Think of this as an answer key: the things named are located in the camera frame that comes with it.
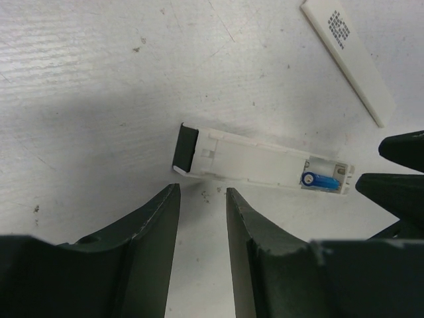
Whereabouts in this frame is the white remote control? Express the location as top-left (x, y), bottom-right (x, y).
top-left (172, 123), bottom-right (354, 195)

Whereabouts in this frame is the white battery cover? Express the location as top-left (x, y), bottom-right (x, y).
top-left (301, 0), bottom-right (396, 128)

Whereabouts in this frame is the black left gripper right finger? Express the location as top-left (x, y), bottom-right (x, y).
top-left (226, 188), bottom-right (423, 317)

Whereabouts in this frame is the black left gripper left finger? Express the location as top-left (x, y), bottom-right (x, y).
top-left (1, 184), bottom-right (181, 317)

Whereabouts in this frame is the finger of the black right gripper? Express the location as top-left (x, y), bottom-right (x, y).
top-left (379, 131), bottom-right (424, 172)
top-left (355, 173), bottom-right (423, 239)

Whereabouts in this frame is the blue AAA battery pair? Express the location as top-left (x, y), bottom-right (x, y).
top-left (301, 172), bottom-right (340, 191)

